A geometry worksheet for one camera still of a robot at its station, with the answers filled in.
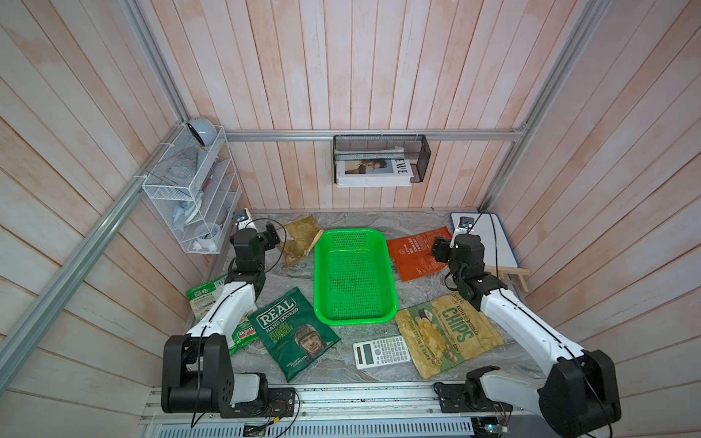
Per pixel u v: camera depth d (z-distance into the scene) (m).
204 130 0.82
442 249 0.75
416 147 0.97
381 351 0.82
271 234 0.77
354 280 0.98
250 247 0.62
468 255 0.59
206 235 0.90
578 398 0.40
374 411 0.73
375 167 0.95
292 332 0.86
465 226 0.70
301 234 1.11
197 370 0.45
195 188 0.75
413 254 1.06
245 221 0.70
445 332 0.86
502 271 0.99
